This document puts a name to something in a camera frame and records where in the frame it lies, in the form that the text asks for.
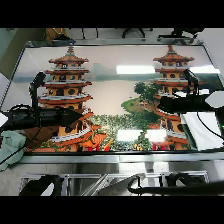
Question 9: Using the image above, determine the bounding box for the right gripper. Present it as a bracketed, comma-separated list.
[158, 95, 188, 115]

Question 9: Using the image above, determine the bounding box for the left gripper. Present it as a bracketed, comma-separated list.
[54, 107, 85, 129]

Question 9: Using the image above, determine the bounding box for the white garment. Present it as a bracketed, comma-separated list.
[181, 111, 224, 150]

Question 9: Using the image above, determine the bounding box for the pale green garment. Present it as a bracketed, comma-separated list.
[0, 129, 28, 172]

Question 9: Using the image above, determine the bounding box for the black office chair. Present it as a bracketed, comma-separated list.
[157, 27, 205, 43]
[121, 27, 147, 39]

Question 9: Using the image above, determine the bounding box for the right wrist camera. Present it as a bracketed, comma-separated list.
[182, 68, 200, 98]

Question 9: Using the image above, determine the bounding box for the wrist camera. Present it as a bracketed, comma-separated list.
[182, 68, 200, 98]
[28, 71, 48, 108]

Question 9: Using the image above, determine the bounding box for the black cable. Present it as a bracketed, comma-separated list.
[195, 111, 224, 140]
[127, 175, 224, 197]

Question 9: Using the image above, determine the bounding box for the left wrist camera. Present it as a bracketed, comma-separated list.
[28, 71, 48, 108]

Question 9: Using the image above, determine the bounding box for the silver frame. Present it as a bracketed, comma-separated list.
[0, 150, 224, 197]

